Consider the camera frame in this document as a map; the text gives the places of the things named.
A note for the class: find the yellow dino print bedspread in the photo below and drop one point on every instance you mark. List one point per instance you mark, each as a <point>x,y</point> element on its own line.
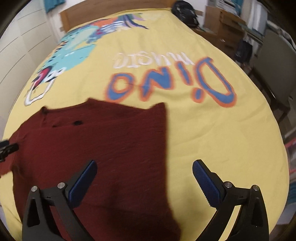
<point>140,58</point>

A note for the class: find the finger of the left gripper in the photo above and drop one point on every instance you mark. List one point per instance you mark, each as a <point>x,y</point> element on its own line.
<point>6,149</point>

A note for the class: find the grey chair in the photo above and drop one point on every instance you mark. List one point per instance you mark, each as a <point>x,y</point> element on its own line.
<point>274,69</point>

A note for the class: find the wooden drawer cabinet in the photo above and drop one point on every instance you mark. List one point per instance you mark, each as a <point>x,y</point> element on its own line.
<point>222,29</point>

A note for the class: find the black backpack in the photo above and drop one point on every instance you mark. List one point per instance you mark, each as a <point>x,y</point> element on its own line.
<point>185,12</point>

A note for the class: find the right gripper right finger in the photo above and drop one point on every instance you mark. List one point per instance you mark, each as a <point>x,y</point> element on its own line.
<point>251,222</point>

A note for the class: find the wooden headboard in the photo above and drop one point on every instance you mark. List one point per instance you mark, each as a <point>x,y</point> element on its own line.
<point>91,10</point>

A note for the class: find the dark shopping bag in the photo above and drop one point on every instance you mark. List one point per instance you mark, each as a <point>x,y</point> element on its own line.
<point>243,52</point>

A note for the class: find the dark red knit sweater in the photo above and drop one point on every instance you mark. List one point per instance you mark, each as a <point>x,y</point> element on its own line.
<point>127,199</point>

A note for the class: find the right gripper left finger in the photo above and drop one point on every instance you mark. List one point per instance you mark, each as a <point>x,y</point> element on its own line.
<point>38,221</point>

